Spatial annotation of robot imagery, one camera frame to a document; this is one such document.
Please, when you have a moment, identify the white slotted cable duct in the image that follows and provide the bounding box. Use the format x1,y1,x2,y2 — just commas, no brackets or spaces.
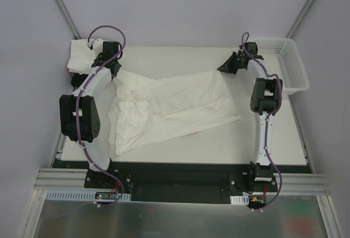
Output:
46,190,131,202
230,194,266,206

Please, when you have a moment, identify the white t shirt red print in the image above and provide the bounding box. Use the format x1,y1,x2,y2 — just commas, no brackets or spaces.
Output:
108,70,241,156

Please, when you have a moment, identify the white plastic basket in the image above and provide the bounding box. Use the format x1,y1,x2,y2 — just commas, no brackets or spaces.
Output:
250,37,310,95

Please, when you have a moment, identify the aluminium front rail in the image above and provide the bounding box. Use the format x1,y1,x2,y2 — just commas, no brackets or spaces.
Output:
34,168,330,196

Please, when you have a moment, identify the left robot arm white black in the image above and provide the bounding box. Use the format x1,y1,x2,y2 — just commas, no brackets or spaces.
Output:
59,40,123,188

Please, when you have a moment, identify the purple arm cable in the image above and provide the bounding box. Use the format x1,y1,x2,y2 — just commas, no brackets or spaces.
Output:
75,25,126,195
240,32,283,207

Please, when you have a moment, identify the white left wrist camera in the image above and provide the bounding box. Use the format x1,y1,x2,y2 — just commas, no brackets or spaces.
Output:
87,38,104,54

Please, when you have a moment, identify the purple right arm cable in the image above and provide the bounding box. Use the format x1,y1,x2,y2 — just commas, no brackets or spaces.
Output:
240,32,283,207

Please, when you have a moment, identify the aluminium frame post right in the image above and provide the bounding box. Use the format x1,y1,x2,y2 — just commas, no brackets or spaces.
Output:
286,0,317,39

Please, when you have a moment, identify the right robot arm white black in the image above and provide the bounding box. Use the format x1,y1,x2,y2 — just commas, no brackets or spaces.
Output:
217,42,283,191

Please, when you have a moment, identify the white slotted cable duct left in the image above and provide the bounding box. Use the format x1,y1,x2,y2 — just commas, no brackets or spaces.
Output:
46,190,131,202

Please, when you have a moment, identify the aluminium side rail right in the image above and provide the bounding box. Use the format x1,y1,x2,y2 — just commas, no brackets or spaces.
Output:
288,95,314,173

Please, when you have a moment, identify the folded white t shirt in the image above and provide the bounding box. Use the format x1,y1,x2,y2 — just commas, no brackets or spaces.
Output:
67,39,96,74

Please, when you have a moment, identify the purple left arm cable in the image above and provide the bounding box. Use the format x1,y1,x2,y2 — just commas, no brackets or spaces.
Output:
75,25,126,195

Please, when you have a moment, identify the folded black t shirt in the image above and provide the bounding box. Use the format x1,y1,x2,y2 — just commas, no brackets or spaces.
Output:
71,73,87,88

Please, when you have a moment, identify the aluminium frame post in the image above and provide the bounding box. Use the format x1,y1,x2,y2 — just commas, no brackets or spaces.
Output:
54,0,81,39
286,0,317,39

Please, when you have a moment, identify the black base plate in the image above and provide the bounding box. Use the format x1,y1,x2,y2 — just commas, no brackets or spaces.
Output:
84,161,278,204

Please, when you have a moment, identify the aluminium frame post left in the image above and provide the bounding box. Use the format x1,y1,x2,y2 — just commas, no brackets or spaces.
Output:
54,0,81,39

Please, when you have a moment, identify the white slotted cable duct right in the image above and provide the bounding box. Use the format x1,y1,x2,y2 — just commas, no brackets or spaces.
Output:
230,194,266,206

